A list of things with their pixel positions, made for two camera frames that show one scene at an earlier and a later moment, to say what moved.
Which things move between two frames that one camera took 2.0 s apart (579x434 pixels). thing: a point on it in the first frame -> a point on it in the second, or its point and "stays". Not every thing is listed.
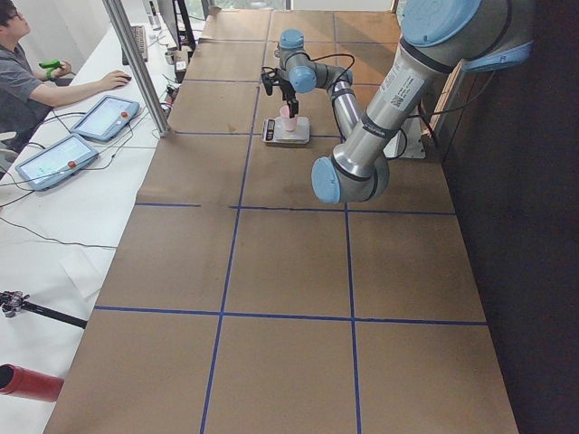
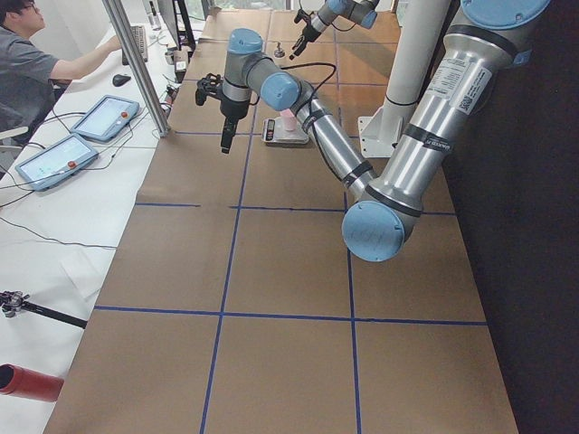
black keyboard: [139, 34] stays
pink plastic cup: [289, 123] stays
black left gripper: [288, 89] -> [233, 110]
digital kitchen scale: [286, 131] stays
